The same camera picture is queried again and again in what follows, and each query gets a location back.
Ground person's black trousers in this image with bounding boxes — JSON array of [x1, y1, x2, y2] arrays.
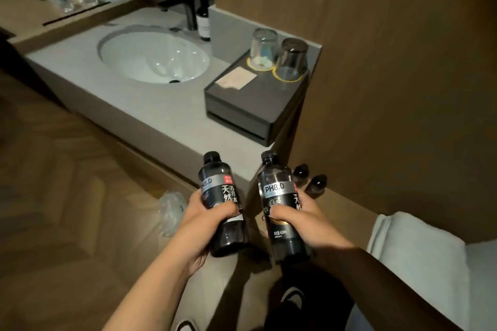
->
[[263, 259, 356, 331]]

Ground person's left forearm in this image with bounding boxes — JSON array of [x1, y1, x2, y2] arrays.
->
[[102, 243, 210, 331]]

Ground dark soap pump bottle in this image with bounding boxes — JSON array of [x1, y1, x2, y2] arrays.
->
[[195, 0, 212, 43]]

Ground person's left hand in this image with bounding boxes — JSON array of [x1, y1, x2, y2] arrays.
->
[[171, 189, 241, 278]]

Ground grey tray box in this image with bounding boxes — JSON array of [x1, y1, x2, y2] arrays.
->
[[204, 48, 311, 148]]

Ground clear plastic bag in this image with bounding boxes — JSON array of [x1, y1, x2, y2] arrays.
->
[[157, 192, 187, 237]]

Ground white towel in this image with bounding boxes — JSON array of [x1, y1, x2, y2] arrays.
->
[[346, 212, 497, 331]]

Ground person's right hand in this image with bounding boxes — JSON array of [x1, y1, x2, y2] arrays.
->
[[269, 187, 355, 257]]

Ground black water bottle silver label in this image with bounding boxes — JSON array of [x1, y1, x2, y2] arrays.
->
[[257, 150, 313, 266]]

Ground dark glass tumbler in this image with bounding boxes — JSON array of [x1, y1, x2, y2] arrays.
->
[[275, 37, 309, 81]]

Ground white oval sink basin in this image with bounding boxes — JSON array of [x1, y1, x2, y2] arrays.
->
[[97, 24, 211, 85]]

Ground black water bottle red mark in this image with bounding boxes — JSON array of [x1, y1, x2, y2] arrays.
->
[[198, 151, 250, 258]]

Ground beige paper card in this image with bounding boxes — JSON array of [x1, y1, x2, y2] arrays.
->
[[215, 68, 258, 90]]

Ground person's right forearm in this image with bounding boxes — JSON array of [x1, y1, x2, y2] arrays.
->
[[311, 243, 463, 331]]

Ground clear glass tumbler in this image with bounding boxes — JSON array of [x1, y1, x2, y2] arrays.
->
[[249, 28, 279, 70]]

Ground black faucet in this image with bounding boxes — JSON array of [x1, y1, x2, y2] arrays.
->
[[158, 0, 199, 31]]

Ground yellow rimmed coaster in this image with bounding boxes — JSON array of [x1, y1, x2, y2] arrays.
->
[[272, 66, 308, 83]]

